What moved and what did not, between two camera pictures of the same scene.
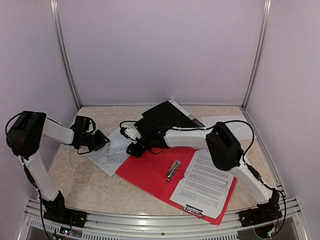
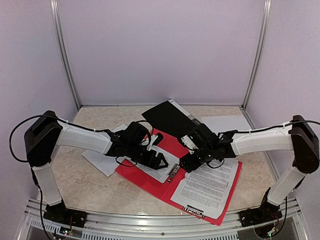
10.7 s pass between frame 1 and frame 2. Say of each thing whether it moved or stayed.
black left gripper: moved
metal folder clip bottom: stayed
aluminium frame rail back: stayed
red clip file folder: stayed
